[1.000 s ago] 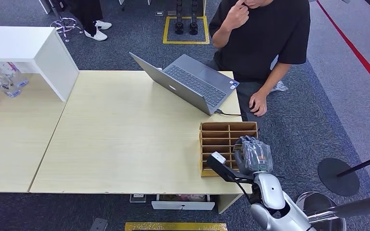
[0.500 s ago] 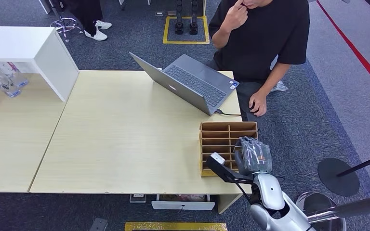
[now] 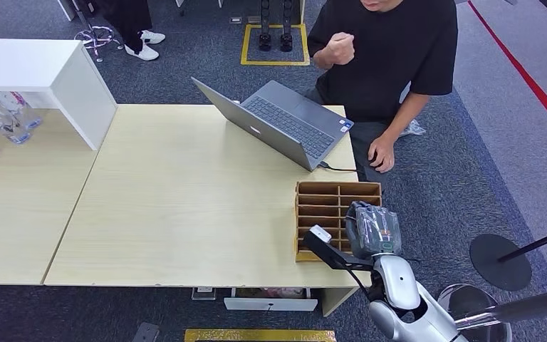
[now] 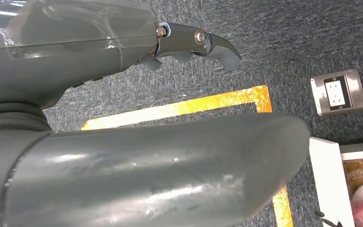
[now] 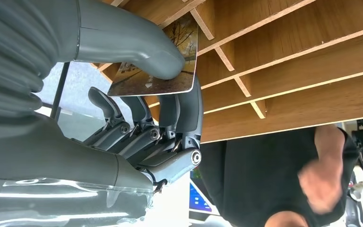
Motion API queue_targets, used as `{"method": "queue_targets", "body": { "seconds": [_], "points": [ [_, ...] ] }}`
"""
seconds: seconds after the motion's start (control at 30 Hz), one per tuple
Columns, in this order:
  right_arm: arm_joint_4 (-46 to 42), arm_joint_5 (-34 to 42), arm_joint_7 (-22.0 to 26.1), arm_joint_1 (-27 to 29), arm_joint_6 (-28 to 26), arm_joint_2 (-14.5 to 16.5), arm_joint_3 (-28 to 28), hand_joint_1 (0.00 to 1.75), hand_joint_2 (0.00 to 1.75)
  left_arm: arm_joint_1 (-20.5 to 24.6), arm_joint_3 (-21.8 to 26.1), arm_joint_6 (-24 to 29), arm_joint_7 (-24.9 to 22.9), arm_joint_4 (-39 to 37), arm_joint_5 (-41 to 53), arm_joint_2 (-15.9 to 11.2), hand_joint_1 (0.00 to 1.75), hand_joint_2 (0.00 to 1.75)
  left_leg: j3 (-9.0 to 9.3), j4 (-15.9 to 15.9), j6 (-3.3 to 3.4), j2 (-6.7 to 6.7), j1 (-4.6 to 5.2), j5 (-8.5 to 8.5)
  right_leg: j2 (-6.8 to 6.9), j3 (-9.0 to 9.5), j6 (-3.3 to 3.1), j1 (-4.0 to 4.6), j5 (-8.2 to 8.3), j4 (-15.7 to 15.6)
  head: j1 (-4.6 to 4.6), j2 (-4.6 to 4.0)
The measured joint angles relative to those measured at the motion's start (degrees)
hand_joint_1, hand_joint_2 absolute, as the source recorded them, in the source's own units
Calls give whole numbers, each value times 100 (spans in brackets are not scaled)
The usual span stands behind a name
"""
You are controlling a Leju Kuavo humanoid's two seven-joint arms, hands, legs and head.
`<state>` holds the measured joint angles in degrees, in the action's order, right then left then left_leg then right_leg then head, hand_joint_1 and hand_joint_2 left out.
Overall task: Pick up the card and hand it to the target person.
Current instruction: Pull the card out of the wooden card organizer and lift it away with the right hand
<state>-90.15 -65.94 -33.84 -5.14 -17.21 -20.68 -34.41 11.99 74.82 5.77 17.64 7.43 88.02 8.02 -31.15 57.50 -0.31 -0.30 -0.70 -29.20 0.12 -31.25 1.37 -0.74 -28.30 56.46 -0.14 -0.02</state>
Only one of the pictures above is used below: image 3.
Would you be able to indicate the black robot leg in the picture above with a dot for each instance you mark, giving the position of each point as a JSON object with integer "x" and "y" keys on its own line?
{"x": 286, "y": 28}
{"x": 265, "y": 28}

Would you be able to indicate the black round stand base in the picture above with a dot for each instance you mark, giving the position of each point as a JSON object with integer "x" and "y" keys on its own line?
{"x": 493, "y": 269}

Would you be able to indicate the dark grey stand pole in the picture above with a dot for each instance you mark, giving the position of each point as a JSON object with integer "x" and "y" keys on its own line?
{"x": 533, "y": 306}

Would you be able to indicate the socket box under desk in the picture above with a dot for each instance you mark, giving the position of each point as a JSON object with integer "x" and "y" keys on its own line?
{"x": 203, "y": 293}

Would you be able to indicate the floor outlet plate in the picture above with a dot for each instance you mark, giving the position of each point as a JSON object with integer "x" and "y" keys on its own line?
{"x": 254, "y": 19}
{"x": 235, "y": 20}

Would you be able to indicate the person's left hand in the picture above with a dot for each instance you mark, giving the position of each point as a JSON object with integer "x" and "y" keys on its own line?
{"x": 382, "y": 153}

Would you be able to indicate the standing person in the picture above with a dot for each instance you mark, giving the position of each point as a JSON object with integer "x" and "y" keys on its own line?
{"x": 132, "y": 19}

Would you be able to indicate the white shelf unit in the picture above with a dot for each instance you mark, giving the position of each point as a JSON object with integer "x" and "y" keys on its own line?
{"x": 42, "y": 71}

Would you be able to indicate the person's left forearm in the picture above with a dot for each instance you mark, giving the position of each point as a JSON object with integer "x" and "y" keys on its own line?
{"x": 408, "y": 113}

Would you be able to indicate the wooden slotted card organizer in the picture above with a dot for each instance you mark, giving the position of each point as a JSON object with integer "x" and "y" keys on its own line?
{"x": 320, "y": 212}

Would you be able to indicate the black stand pole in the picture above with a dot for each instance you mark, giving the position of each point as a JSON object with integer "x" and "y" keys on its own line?
{"x": 542, "y": 242}

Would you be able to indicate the seated person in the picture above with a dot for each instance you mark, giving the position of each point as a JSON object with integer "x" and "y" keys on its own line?
{"x": 386, "y": 56}

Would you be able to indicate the chair wheel base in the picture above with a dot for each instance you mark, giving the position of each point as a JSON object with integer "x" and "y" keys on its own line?
{"x": 95, "y": 37}

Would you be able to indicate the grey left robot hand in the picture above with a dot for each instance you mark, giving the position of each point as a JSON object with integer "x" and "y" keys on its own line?
{"x": 145, "y": 333}

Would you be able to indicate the clear plastic bag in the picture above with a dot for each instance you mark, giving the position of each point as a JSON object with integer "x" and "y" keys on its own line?
{"x": 414, "y": 128}

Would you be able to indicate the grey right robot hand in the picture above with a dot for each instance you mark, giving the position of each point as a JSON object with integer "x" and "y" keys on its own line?
{"x": 375, "y": 231}

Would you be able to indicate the person's right hand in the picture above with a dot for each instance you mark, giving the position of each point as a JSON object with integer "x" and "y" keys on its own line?
{"x": 340, "y": 48}

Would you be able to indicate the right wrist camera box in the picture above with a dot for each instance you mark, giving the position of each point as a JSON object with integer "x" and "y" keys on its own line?
{"x": 327, "y": 248}

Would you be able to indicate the yellow floor tape strip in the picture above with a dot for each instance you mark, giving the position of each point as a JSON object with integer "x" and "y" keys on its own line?
{"x": 259, "y": 336}

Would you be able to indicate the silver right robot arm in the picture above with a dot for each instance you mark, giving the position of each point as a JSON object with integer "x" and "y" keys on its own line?
{"x": 403, "y": 297}

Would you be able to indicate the chrome round stand base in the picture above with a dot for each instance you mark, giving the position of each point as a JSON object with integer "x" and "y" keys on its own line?
{"x": 471, "y": 299}

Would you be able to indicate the white desk drawer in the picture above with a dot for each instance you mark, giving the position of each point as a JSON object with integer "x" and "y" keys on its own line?
{"x": 269, "y": 304}

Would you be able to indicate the grey laptop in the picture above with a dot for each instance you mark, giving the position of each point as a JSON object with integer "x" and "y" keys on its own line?
{"x": 286, "y": 123}

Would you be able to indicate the person's right forearm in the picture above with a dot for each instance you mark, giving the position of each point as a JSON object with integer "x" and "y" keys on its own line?
{"x": 320, "y": 59}

